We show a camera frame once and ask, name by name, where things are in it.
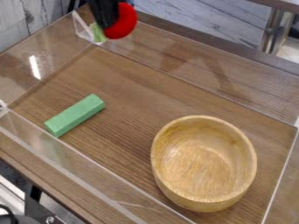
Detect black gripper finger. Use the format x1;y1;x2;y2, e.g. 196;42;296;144
105;0;118;28
88;0;105;27

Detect red plush fruit green stem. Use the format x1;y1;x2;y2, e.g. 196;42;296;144
100;0;137;39

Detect green rectangular block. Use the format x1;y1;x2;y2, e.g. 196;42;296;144
43;94;105;137

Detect wooden bowl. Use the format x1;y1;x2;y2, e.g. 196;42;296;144
150;115;257;213

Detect clear acrylic enclosure walls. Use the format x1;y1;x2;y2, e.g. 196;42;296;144
0;14;299;224

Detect black table frame bracket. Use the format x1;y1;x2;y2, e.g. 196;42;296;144
0;183;68;224

